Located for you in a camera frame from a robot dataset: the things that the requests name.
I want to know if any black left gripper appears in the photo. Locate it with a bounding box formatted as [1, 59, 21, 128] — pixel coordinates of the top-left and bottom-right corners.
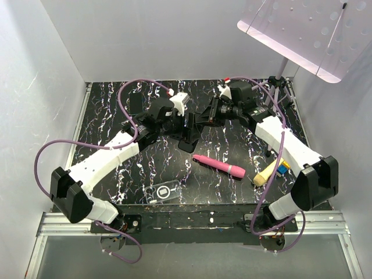
[156, 108, 200, 142]

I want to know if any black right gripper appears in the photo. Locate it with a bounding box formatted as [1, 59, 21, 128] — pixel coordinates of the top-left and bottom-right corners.
[195, 95, 242, 127]

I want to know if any black smartphone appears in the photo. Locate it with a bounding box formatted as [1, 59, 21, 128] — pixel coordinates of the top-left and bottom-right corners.
[178, 113, 202, 153]

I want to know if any phone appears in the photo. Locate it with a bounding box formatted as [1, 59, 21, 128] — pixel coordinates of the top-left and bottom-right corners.
[128, 92, 143, 115]

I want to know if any clear phone case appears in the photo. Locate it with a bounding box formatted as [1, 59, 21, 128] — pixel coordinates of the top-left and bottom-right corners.
[144, 180, 181, 204]

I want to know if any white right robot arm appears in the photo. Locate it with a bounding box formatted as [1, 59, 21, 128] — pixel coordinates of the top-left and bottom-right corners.
[208, 80, 339, 235]

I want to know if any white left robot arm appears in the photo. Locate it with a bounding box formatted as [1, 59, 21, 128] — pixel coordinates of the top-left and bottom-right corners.
[50, 92, 189, 233]

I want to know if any pink toy microphone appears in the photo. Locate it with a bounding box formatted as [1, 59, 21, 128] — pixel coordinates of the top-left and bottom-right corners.
[192, 154, 245, 178]

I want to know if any cream wooden toy microphone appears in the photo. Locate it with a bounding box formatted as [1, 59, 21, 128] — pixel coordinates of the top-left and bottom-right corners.
[253, 160, 276, 187]

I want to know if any yellow toy brick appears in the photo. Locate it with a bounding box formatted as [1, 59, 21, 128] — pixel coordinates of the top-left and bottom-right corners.
[282, 160, 291, 169]

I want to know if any blue toy brick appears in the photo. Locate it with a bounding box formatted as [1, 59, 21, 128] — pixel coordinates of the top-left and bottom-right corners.
[276, 165, 288, 177]

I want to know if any lilac music stand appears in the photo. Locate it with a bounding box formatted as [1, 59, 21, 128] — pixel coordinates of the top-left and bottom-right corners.
[237, 0, 372, 108]

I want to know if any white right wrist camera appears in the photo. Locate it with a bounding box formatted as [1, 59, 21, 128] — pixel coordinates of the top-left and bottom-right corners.
[217, 77, 232, 101]

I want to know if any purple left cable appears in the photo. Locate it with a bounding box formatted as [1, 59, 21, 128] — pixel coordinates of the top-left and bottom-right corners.
[34, 78, 175, 264]

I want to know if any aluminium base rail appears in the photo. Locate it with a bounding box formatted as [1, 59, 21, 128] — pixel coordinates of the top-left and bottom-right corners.
[25, 210, 363, 278]

